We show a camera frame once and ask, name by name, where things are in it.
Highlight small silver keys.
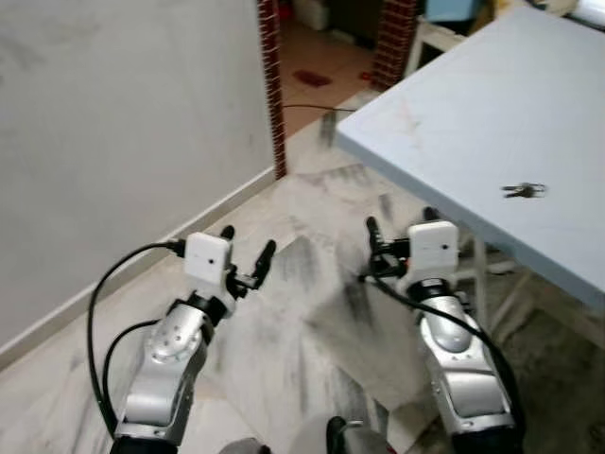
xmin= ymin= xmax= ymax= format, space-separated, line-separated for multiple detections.
xmin=501 ymin=182 xmax=548 ymax=201

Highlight light blue plastic table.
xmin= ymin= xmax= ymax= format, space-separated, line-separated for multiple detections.
xmin=335 ymin=5 xmax=605 ymax=353

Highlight narrow red brick pillar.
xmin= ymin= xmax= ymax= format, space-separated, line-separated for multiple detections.
xmin=256 ymin=0 xmax=288 ymax=181

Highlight dark red floor mat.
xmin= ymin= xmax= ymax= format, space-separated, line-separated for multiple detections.
xmin=292 ymin=68 xmax=334 ymax=89

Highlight wide red brick pillar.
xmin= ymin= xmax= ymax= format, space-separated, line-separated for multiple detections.
xmin=370 ymin=0 xmax=419 ymax=93

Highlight white plastic chair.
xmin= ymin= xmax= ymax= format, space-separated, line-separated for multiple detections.
xmin=405 ymin=17 xmax=469 ymax=79

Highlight grey black robot legs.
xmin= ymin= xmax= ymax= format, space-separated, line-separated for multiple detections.
xmin=217 ymin=414 xmax=398 ymax=454

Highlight blue box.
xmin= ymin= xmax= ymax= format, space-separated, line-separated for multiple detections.
xmin=423 ymin=0 xmax=485 ymax=24

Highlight white container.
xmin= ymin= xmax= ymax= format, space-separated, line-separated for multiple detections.
xmin=291 ymin=0 xmax=329 ymax=29

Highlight white roll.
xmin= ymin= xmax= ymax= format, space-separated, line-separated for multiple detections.
xmin=570 ymin=0 xmax=605 ymax=27

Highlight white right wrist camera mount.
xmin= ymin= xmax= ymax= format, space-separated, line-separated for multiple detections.
xmin=406 ymin=219 xmax=462 ymax=286

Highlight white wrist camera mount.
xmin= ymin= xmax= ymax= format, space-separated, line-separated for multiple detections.
xmin=406 ymin=219 xmax=462 ymax=286
xmin=183 ymin=232 xmax=235 ymax=295

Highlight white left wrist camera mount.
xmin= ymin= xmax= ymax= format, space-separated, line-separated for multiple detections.
xmin=183 ymin=232 xmax=235 ymax=295

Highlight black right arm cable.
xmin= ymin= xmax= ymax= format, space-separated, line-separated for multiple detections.
xmin=359 ymin=272 xmax=526 ymax=427

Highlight thin black floor cable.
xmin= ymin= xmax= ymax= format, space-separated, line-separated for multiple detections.
xmin=283 ymin=103 xmax=358 ymax=114

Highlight long black left arm cable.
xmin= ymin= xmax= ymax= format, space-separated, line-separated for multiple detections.
xmin=87 ymin=240 xmax=187 ymax=436

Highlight short black left arm cable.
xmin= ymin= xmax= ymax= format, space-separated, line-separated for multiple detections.
xmin=102 ymin=320 xmax=160 ymax=422

